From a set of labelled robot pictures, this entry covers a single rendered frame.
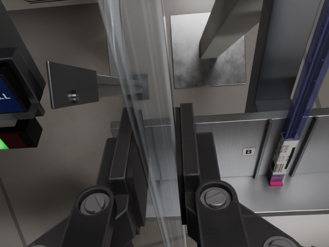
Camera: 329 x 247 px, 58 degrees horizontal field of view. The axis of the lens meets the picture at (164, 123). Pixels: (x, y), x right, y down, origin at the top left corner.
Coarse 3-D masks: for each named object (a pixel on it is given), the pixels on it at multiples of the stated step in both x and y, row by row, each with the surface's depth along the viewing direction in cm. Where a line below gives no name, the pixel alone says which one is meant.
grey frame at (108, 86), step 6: (102, 78) 52; (108, 78) 56; (114, 78) 61; (102, 84) 55; (108, 84) 58; (114, 84) 61; (102, 90) 52; (108, 90) 56; (114, 90) 61; (120, 90) 67; (102, 96) 51; (108, 96) 56; (114, 96) 61
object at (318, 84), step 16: (320, 16) 19; (320, 32) 19; (320, 48) 20; (304, 64) 22; (320, 64) 21; (304, 80) 22; (320, 80) 22; (304, 96) 23; (288, 112) 26; (304, 112) 25; (288, 128) 26; (272, 176) 33
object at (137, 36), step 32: (128, 0) 6; (160, 0) 6; (128, 32) 7; (160, 32) 7; (128, 64) 8; (160, 64) 8; (128, 96) 8; (160, 96) 8; (160, 128) 10; (160, 160) 11; (160, 192) 13; (160, 224) 16
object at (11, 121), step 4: (0, 116) 34; (4, 116) 34; (8, 116) 34; (12, 116) 34; (0, 120) 34; (4, 120) 34; (8, 120) 34; (12, 120) 34; (16, 120) 35; (0, 124) 35; (4, 124) 35; (8, 124) 35; (12, 124) 35
